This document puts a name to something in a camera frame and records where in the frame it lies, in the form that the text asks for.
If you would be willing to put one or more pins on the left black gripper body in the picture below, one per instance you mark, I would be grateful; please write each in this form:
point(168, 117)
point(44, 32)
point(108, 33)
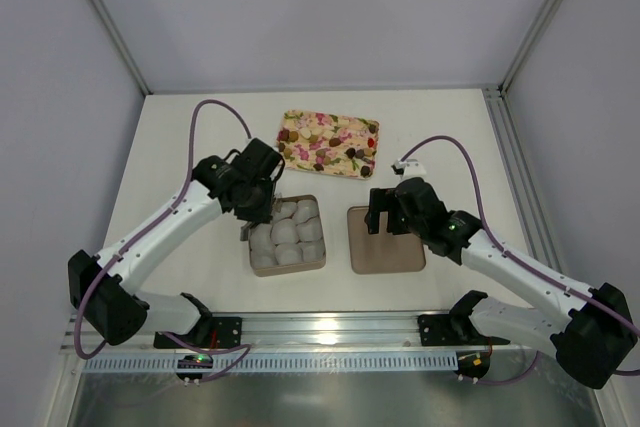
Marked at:
point(256, 212)

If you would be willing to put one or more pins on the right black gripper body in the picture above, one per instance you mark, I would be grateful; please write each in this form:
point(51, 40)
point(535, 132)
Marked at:
point(388, 214)

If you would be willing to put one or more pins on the metal tongs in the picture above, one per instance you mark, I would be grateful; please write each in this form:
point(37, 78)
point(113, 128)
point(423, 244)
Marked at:
point(245, 231)

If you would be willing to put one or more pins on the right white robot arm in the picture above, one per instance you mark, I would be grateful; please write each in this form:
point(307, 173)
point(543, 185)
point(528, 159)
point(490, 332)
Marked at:
point(589, 331)

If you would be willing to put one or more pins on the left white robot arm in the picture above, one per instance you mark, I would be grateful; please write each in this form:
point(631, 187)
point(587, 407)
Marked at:
point(106, 288)

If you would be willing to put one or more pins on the gold tin lid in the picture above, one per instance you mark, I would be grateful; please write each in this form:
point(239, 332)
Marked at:
point(382, 253)

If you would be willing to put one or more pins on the floral tray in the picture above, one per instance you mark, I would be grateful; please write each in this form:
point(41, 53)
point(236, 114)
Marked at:
point(328, 144)

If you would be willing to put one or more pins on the gold tin box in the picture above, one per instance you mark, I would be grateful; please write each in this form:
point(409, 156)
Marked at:
point(292, 242)

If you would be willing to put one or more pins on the aluminium front rail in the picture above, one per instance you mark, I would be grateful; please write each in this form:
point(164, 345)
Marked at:
point(330, 329)

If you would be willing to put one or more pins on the right aluminium frame rail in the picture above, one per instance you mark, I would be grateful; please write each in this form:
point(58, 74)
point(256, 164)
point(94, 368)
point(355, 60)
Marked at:
point(537, 232)

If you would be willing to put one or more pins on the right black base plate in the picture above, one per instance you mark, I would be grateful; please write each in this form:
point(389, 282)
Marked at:
point(448, 330)

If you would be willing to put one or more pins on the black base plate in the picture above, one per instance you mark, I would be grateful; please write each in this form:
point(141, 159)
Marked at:
point(214, 332)
point(448, 330)

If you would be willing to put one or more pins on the slotted cable duct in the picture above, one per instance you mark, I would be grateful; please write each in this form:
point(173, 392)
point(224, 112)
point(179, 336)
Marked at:
point(298, 362)

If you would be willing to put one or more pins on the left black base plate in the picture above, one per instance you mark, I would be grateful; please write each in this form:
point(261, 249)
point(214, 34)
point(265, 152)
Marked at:
point(214, 332)

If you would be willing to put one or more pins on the left aluminium frame post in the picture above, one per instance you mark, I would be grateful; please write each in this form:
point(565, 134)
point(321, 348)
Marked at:
point(116, 39)

